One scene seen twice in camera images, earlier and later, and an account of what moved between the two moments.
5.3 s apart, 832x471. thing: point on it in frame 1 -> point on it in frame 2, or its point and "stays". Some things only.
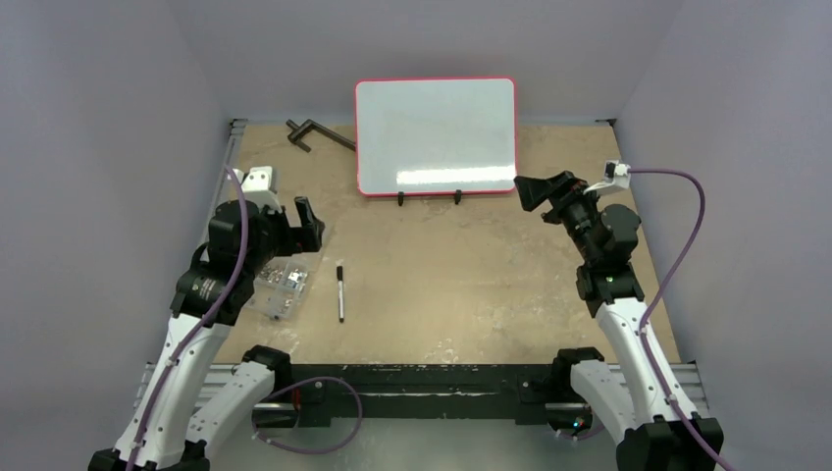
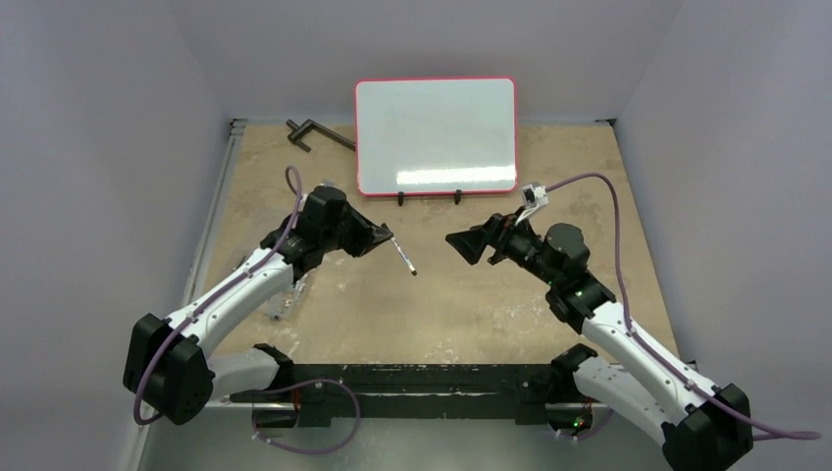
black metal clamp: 307,127 stays
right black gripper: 557,199 -> 495,239
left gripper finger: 305,211 -> 380,235
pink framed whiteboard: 436,135 stays
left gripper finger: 311,238 -> 383,231
